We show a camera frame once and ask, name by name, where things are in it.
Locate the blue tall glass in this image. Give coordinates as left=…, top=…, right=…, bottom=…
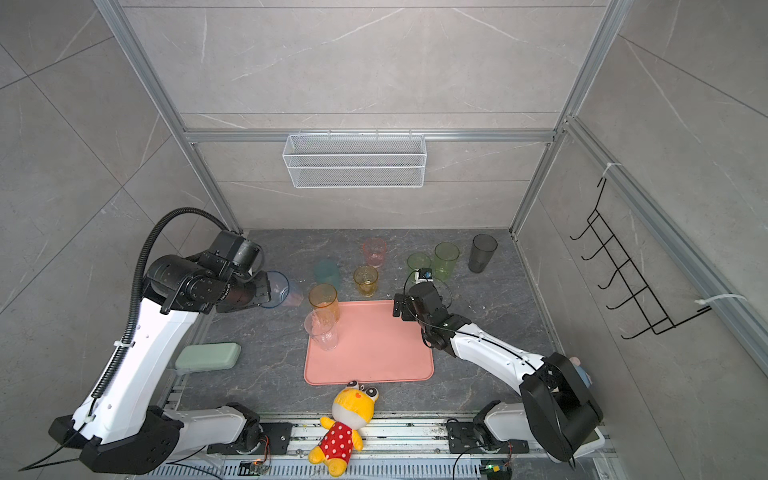
left=261, top=270, right=304, bottom=309

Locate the pink plastic tray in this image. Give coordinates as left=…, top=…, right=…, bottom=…
left=304, top=300, right=434, bottom=386

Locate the tall amber glass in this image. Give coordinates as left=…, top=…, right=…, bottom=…
left=308, top=283, right=340, bottom=322

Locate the clear glass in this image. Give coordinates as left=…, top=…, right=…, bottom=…
left=304, top=309, right=338, bottom=351

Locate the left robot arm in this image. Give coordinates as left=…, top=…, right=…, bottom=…
left=49, top=231, right=271, bottom=475

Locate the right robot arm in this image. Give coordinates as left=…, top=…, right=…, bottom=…
left=393, top=281, right=605, bottom=462

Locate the small green glass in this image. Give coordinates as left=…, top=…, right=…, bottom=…
left=406, top=252, right=431, bottom=276

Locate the tall green glass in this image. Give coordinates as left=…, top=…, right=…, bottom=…
left=432, top=242, right=460, bottom=281

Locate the short amber glass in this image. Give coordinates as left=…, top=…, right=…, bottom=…
left=353, top=265, right=379, bottom=298

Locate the green sponge box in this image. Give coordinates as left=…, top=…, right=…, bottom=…
left=174, top=342, right=241, bottom=374

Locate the pink glass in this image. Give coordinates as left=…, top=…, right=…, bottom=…
left=362, top=237, right=388, bottom=268

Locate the dark grey glass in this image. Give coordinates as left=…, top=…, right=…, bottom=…
left=468, top=234, right=498, bottom=273

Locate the teal frosted cup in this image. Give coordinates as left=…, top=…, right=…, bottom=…
left=313, top=259, right=341, bottom=290

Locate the yellow plush toy red dress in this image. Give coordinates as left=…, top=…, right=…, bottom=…
left=308, top=380, right=379, bottom=478

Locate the small plush doll striped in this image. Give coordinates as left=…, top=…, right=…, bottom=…
left=569, top=357, right=592, bottom=388

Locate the white digital scale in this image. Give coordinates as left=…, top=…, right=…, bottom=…
left=580, top=428, right=606, bottom=455

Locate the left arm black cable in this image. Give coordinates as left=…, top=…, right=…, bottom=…
left=17, top=206, right=230, bottom=472

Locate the white wire mesh basket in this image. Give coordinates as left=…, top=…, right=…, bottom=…
left=282, top=133, right=428, bottom=189

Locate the black wire hook rack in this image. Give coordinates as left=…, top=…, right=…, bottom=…
left=569, top=178, right=713, bottom=341

